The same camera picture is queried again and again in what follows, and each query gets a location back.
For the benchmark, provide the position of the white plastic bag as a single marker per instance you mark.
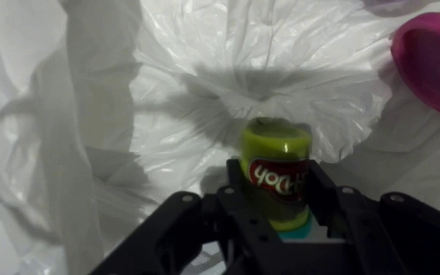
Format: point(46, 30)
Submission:
point(178, 66)

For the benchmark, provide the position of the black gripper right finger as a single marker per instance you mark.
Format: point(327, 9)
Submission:
point(382, 234)

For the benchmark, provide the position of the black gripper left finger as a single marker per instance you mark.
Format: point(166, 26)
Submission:
point(198, 229)

